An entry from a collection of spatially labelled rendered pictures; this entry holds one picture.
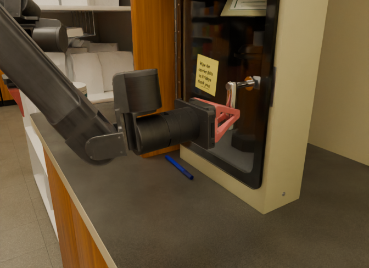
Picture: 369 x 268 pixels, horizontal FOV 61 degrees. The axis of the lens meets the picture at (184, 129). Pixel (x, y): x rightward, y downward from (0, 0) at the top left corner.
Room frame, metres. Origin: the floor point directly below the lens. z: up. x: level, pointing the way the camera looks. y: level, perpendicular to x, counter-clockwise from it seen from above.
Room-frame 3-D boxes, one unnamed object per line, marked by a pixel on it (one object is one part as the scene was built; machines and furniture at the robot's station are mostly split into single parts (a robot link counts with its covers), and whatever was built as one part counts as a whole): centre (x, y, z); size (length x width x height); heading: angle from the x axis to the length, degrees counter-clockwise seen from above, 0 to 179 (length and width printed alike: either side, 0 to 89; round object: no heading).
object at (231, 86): (0.55, -0.10, 1.17); 0.05 x 0.03 x 0.10; 122
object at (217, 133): (0.53, -0.05, 1.15); 0.09 x 0.07 x 0.07; 123
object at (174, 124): (0.49, 0.01, 1.15); 0.10 x 0.07 x 0.07; 33
